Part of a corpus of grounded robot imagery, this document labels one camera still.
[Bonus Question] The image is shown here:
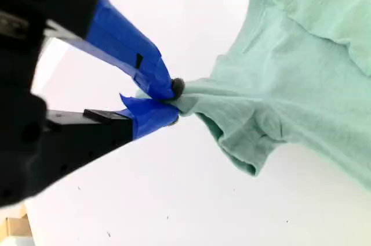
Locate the mint green t-shirt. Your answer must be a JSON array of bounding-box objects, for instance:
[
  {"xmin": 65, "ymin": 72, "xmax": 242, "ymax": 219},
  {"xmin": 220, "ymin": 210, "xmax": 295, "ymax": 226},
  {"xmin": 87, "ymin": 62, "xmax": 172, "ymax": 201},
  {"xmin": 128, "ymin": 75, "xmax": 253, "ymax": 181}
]
[{"xmin": 134, "ymin": 0, "xmax": 371, "ymax": 194}]

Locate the brown cardboard piece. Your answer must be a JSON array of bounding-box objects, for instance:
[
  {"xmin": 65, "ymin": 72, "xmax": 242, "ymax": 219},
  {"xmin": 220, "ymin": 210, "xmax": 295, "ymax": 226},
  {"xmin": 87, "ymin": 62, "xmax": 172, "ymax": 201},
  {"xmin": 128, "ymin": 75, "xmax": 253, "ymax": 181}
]
[{"xmin": 0, "ymin": 214, "xmax": 33, "ymax": 238}]

